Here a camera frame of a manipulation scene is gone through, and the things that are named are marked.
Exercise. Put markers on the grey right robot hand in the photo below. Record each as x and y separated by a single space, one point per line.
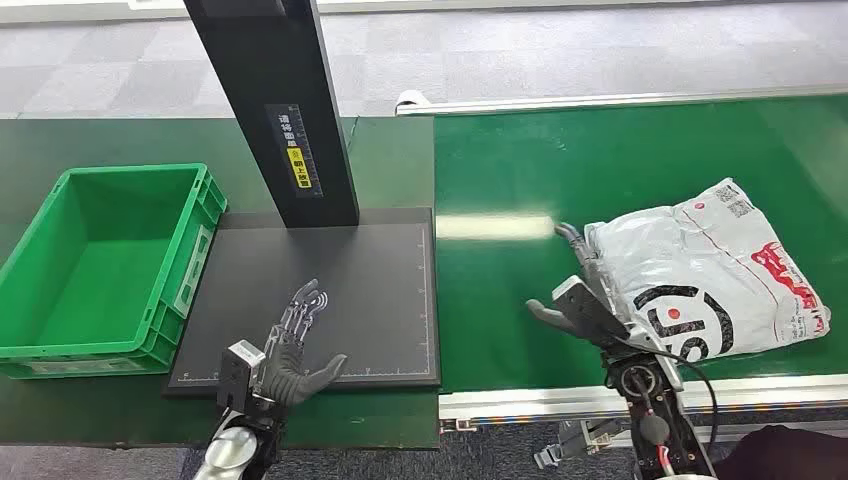
546 316

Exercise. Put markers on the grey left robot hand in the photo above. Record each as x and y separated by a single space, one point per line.
285 378

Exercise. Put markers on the grey poly mailer with red print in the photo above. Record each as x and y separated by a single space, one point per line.
696 265

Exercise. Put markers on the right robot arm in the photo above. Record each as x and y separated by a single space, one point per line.
646 387

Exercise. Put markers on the green conveyor belt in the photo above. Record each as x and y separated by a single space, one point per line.
517 166

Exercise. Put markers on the black scanner platform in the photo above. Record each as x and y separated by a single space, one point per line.
371 298

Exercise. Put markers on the green plastic crate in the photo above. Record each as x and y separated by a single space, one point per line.
99 265

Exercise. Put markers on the white roller end cap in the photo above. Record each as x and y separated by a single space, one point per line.
411 99

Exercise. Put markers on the dark object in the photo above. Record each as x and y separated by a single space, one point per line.
788 457

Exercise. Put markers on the black scanner column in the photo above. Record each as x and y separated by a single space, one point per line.
265 66

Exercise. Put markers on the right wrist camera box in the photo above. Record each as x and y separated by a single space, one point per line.
586 311

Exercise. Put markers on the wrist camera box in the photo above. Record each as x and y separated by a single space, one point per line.
586 311
238 378

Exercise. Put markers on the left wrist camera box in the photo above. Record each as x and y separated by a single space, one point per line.
238 378

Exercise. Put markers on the aluminium conveyor side rail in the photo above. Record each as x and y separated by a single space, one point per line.
530 401
596 101

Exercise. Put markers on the grey metal conveyor bracket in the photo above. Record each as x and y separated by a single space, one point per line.
576 440

